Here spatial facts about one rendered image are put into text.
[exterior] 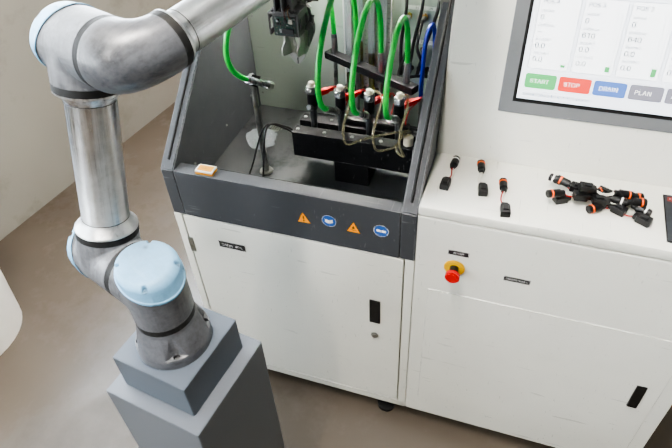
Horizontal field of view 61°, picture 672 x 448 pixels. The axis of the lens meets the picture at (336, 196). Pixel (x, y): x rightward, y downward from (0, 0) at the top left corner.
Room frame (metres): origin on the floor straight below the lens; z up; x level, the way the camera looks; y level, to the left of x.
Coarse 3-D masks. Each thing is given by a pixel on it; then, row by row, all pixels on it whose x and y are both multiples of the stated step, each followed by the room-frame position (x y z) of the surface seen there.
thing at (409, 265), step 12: (180, 216) 1.21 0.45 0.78; (180, 228) 1.21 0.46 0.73; (192, 252) 1.21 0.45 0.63; (192, 264) 1.21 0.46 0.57; (408, 264) 0.98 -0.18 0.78; (408, 276) 0.98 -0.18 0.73; (204, 288) 1.21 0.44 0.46; (408, 288) 0.98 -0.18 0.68; (204, 300) 1.21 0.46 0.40; (408, 300) 0.98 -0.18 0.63; (408, 312) 0.97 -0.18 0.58; (408, 324) 0.97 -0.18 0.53; (408, 336) 0.97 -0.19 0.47; (408, 348) 0.97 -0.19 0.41; (288, 372) 1.12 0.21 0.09; (336, 384) 1.06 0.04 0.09; (372, 396) 1.01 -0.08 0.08; (384, 396) 1.00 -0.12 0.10; (384, 408) 1.00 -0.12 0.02
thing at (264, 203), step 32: (192, 192) 1.19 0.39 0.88; (224, 192) 1.15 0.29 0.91; (256, 192) 1.12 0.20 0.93; (288, 192) 1.09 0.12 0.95; (320, 192) 1.08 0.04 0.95; (352, 192) 1.07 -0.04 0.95; (256, 224) 1.12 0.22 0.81; (288, 224) 1.09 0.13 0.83; (320, 224) 1.06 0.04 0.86; (384, 224) 1.00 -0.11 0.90
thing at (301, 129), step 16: (304, 128) 1.32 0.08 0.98; (320, 128) 1.32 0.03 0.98; (336, 128) 1.33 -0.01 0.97; (352, 128) 1.31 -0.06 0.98; (304, 144) 1.30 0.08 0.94; (320, 144) 1.28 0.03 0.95; (336, 144) 1.26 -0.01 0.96; (368, 144) 1.23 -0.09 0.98; (384, 144) 1.22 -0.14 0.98; (336, 160) 1.26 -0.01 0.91; (352, 160) 1.25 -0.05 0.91; (368, 160) 1.23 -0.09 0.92; (384, 160) 1.22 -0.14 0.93; (400, 160) 1.20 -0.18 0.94; (336, 176) 1.27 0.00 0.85; (352, 176) 1.25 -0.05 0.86; (368, 176) 1.23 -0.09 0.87
